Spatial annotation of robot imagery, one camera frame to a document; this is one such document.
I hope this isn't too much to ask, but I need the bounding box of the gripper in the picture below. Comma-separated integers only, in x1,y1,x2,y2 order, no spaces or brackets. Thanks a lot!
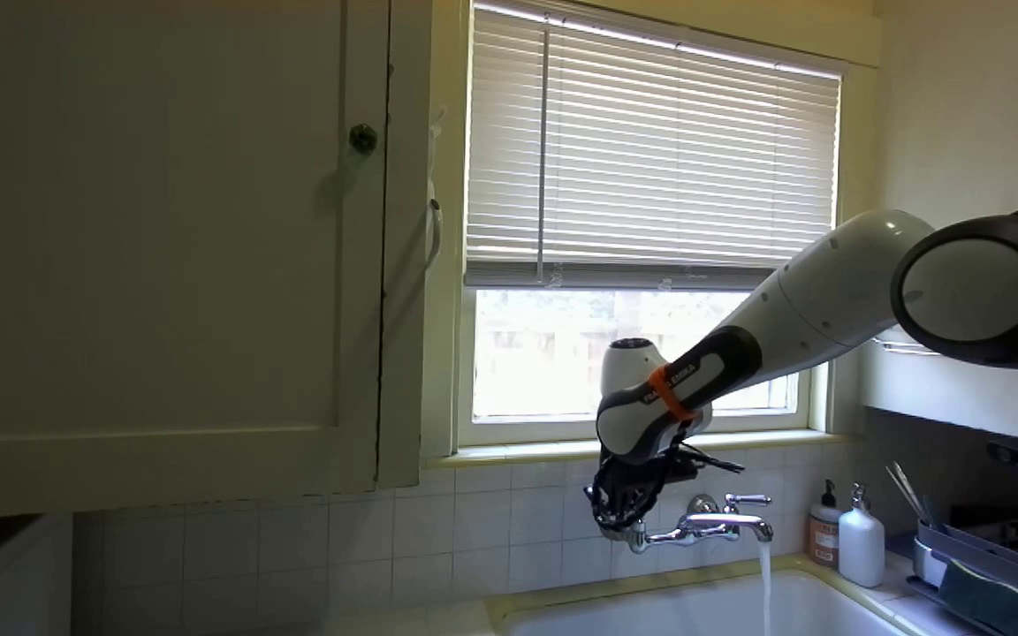
584,445,683,536

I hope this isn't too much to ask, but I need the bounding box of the white sink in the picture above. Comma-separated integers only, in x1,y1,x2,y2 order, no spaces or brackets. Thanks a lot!
486,555,916,636

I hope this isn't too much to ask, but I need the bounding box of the window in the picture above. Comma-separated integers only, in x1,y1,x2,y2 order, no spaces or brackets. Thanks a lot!
454,0,856,448

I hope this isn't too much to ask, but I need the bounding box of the soap bottle with brown label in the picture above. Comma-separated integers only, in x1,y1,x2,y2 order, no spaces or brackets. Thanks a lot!
807,479,843,569

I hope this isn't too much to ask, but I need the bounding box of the white pump bottle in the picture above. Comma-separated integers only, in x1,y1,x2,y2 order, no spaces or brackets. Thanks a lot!
838,482,887,589

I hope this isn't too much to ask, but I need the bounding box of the bundle of utensils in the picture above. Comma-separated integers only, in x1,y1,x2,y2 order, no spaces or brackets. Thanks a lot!
884,460,934,524

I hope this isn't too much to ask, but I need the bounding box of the chrome towel bar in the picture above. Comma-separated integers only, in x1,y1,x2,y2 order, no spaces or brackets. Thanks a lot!
870,337,941,358

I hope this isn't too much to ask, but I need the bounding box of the white window blind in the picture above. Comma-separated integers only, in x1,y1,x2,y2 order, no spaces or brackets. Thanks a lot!
464,3,843,292

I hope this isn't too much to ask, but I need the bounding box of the green sponge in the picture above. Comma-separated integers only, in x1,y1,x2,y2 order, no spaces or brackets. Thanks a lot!
937,558,1018,636

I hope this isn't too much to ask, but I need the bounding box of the grey dish rack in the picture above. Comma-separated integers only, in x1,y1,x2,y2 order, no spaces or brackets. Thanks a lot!
905,499,1018,636

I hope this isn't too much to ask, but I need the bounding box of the cream cabinet door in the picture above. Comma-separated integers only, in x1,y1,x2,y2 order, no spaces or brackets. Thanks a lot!
0,0,391,519

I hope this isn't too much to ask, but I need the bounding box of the chrome wall tap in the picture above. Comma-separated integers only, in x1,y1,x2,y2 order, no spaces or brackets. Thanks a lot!
602,493,776,555

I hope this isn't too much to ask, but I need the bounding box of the white wall cabinet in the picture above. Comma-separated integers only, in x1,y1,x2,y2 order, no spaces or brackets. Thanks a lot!
859,0,1018,443

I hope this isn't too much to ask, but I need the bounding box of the cream wall cabinet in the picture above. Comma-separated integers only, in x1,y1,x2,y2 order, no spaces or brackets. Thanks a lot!
0,0,436,519

